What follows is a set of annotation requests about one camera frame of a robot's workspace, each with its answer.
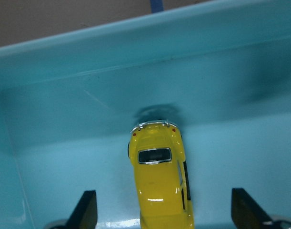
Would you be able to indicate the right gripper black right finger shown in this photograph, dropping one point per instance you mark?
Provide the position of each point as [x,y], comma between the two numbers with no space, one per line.
[246,213]

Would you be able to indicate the teal plastic storage bin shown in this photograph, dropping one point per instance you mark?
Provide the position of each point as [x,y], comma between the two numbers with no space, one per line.
[220,70]

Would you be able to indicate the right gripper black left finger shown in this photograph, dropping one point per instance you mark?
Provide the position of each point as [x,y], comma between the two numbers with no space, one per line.
[84,215]

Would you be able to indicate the yellow beetle toy car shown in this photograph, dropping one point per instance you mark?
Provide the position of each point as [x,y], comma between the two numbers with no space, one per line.
[157,155]

